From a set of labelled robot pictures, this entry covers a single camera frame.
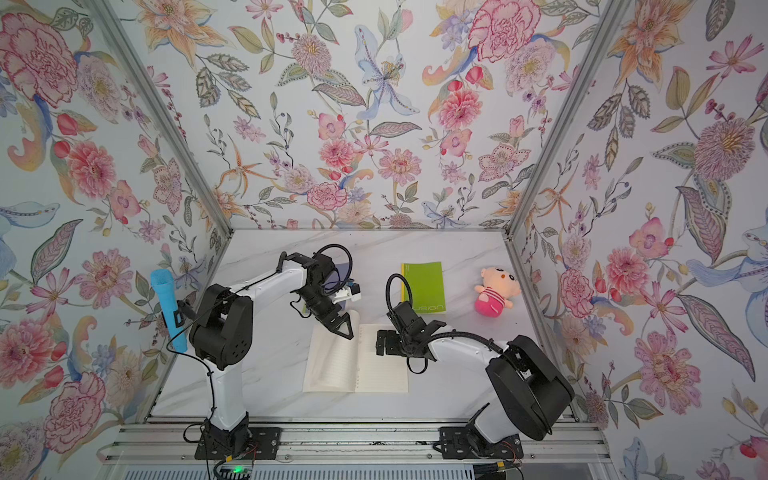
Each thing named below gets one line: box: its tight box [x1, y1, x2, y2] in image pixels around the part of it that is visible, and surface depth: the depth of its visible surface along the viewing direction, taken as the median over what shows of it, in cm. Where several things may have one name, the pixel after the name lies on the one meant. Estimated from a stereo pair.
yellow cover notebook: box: [303, 310, 409, 393], surface depth 85 cm
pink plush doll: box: [474, 267, 521, 318], surface depth 97 cm
